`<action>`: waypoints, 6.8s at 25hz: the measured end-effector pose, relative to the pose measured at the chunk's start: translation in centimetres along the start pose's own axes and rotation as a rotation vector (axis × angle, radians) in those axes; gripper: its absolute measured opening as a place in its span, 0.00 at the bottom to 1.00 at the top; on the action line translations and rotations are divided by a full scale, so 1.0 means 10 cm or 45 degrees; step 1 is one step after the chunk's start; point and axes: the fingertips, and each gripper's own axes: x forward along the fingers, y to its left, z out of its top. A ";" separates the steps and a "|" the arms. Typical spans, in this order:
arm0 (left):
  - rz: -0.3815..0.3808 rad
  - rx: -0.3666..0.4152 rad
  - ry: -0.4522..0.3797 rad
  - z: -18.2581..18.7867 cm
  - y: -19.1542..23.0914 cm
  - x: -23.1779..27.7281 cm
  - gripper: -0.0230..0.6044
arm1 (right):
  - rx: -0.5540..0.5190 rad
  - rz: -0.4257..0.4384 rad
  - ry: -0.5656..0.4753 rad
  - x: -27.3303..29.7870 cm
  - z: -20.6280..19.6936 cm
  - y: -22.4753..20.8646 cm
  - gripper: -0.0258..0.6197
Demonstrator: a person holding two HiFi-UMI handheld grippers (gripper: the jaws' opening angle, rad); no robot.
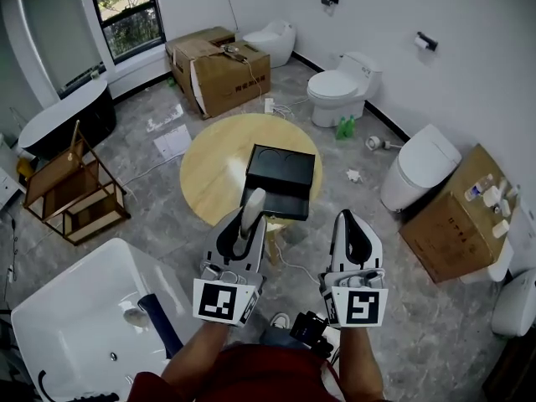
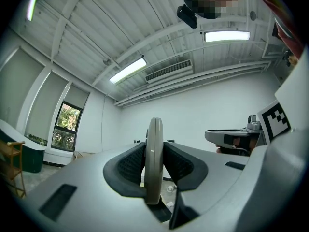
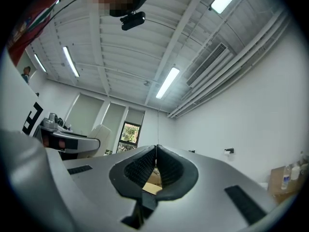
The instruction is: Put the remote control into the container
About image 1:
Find person's left forearm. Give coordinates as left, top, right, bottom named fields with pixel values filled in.
left=161, top=322, right=231, bottom=393

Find black waist device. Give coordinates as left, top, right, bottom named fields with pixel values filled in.
left=289, top=310, right=336, bottom=358

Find white rectangular bathtub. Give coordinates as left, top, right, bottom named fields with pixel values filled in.
left=10, top=237, right=202, bottom=402

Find grey roller blind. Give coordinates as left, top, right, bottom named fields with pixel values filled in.
left=18, top=0, right=106, bottom=95

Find white phone charging cable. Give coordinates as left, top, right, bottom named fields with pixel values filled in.
left=245, top=59, right=273, bottom=100

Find dark wooden cabinet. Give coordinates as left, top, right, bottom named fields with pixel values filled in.
left=481, top=337, right=536, bottom=402

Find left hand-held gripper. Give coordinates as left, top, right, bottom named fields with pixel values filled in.
left=192, top=207, right=268, bottom=329

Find white paper sheet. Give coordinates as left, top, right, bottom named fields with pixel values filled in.
left=153, top=124, right=193, bottom=158

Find wooden shelf rack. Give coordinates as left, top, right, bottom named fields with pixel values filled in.
left=23, top=119, right=131, bottom=246

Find clear bottle blue label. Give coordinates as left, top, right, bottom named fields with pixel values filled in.
left=464, top=173, right=495, bottom=203

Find white toilet with tank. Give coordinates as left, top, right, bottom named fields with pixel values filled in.
left=307, top=51, right=384, bottom=128

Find white cable under table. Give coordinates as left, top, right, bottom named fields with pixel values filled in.
left=274, top=240, right=322, bottom=286

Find black box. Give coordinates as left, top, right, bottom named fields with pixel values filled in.
left=240, top=143, right=317, bottom=222

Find tall cardboard box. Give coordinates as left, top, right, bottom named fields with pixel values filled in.
left=398, top=143, right=510, bottom=284

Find white cabinet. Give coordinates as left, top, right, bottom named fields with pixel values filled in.
left=0, top=165, right=27, bottom=211

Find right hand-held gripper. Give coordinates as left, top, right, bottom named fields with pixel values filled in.
left=317, top=209, right=389, bottom=329

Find person's blue jeans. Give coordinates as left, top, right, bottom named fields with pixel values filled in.
left=258, top=326, right=323, bottom=351

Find long white floor cable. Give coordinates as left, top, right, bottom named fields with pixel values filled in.
left=121, top=98, right=311, bottom=188

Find white smart toilet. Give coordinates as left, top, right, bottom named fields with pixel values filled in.
left=379, top=123, right=462, bottom=213

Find white toilet with black trim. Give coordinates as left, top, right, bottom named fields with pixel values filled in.
left=490, top=268, right=536, bottom=338

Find person's right forearm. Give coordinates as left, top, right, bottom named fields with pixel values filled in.
left=338, top=327, right=384, bottom=402

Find egg-shaped white toilet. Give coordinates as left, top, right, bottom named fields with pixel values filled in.
left=242, top=19, right=296, bottom=70

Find black framed window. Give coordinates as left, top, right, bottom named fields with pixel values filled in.
left=86, top=0, right=166, bottom=64

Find grey stone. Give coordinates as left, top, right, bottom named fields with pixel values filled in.
left=123, top=307, right=150, bottom=330

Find person's red shirt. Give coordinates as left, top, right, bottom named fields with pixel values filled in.
left=127, top=343, right=348, bottom=402

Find white power strip with cable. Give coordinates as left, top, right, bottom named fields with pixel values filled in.
left=3, top=219, right=20, bottom=301

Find dark blue towel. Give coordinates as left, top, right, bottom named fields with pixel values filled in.
left=137, top=293, right=185, bottom=359

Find black bathtub faucet set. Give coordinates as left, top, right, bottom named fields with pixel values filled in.
left=38, top=369, right=121, bottom=402

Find round wooden table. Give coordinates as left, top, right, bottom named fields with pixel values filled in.
left=179, top=113, right=324, bottom=267

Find black oval bathtub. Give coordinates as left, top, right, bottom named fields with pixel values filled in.
left=18, top=78, right=117, bottom=161

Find white handheld shower head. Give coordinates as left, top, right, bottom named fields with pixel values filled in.
left=365, top=135, right=403, bottom=152

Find cardboard boxes near window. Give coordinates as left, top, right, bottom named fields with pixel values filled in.
left=173, top=39, right=271, bottom=120

